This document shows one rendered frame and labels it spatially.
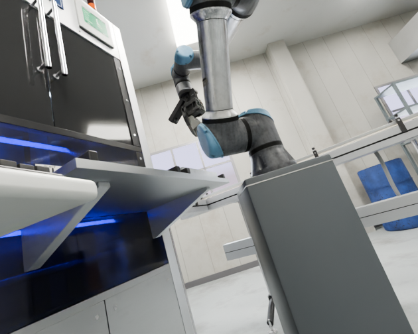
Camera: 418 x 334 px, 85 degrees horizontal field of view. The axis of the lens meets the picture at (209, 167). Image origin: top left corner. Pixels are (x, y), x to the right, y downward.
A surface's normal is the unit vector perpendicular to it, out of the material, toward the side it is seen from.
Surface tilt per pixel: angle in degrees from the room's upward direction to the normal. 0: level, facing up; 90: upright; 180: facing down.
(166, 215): 90
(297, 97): 90
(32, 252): 90
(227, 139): 126
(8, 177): 90
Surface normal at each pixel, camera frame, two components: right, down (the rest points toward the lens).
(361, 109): -0.04, -0.25
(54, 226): -0.47, -0.10
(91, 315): 0.84, -0.37
